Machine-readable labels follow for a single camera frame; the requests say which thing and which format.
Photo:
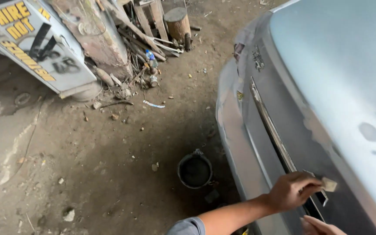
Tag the person's left hand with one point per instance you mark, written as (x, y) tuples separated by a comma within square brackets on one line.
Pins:
[(286, 192)]

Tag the person's right hand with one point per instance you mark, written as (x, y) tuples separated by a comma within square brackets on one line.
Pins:
[(321, 228)]

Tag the white paper strip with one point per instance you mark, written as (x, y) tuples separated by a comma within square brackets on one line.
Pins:
[(153, 104)]

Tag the beige sandpaper piece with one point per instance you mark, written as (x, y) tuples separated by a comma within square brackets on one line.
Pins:
[(329, 184)]

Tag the chrome car emblem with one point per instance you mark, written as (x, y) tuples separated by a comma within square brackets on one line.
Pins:
[(258, 58)]

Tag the black round bucket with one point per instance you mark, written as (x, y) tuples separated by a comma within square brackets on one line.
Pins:
[(194, 170)]

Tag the small metal tin can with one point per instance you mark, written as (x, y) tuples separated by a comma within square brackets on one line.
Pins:
[(153, 81)]

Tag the person's left fingers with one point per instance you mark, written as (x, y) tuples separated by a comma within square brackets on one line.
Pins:
[(312, 187)]

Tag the person's right fingers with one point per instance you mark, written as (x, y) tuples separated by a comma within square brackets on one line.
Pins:
[(310, 223)]

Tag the grey shirt sleeve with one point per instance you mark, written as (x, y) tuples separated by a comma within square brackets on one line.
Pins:
[(188, 227)]

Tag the chrome trunk trim strip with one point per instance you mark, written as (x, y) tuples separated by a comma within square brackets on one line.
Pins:
[(271, 125)]

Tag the round wooden log stump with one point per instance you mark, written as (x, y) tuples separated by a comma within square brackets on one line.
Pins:
[(177, 23)]

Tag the silver sanded car body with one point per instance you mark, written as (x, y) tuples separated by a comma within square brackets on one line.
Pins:
[(331, 81)]

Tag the grey round signboard base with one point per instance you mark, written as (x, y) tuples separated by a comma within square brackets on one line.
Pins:
[(88, 93)]

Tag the clear plastic water bottle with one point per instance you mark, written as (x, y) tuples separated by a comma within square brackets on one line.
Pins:
[(151, 58)]

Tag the white lettered signboard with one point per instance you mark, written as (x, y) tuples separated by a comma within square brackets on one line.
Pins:
[(28, 42)]

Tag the pile of scrap wood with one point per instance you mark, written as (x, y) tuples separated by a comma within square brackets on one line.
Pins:
[(142, 36)]

